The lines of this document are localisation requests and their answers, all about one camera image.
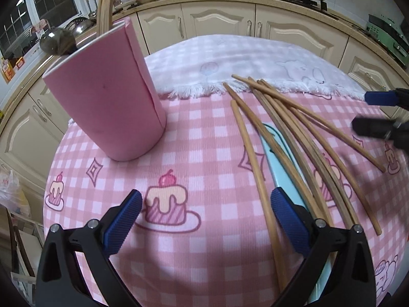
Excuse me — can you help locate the light blue knife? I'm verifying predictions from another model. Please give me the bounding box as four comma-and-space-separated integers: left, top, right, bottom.
261, 123, 331, 303

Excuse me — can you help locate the green electric cooker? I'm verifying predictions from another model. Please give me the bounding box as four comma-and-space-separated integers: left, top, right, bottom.
365, 14, 408, 69

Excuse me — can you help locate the white plastic bag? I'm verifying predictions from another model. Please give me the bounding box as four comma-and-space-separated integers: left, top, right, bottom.
0, 167, 31, 218

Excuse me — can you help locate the pink checkered tablecloth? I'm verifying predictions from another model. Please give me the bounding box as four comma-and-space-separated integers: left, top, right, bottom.
43, 94, 408, 306

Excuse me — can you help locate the pink cylindrical utensil cup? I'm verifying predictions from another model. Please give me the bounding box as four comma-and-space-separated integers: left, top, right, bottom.
42, 17, 166, 161

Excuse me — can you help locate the steel wok pan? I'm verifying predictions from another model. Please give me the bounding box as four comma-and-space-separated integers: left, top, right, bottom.
65, 17, 96, 37

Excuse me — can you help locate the window with black frame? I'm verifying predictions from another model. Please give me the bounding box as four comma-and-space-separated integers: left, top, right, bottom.
1, 0, 79, 59

